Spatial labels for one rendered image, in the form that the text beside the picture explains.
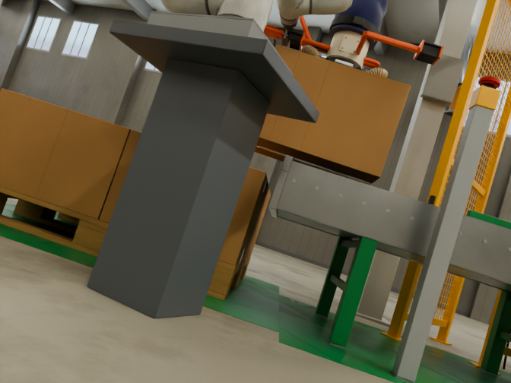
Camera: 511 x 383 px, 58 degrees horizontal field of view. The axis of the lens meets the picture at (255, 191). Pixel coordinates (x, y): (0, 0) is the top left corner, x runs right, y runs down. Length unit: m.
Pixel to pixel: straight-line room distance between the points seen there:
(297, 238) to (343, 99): 8.57
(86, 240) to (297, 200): 0.89
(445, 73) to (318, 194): 1.79
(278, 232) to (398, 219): 8.86
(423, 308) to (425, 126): 1.82
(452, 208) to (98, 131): 1.41
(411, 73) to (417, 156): 7.84
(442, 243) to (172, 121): 0.94
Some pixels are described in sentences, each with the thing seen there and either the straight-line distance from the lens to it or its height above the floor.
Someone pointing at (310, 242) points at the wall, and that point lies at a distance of 10.32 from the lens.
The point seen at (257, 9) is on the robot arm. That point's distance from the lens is 1.50.
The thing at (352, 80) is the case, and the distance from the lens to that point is 1.99.
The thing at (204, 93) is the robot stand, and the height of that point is 0.63.
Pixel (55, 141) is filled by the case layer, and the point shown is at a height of 0.39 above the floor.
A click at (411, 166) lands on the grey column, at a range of 3.16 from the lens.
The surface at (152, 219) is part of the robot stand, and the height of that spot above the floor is 0.24.
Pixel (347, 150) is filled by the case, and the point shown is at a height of 0.72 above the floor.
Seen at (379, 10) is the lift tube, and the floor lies 1.40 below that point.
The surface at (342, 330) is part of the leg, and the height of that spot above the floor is 0.06.
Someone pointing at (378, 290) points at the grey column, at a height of 0.19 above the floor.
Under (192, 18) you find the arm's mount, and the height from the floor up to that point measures 0.82.
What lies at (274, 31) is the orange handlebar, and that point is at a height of 1.19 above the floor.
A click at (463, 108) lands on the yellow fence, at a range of 2.74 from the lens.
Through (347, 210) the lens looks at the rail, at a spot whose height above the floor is 0.48.
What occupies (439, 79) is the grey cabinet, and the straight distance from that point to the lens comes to 3.30.
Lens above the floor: 0.31
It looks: 5 degrees up
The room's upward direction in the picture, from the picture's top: 18 degrees clockwise
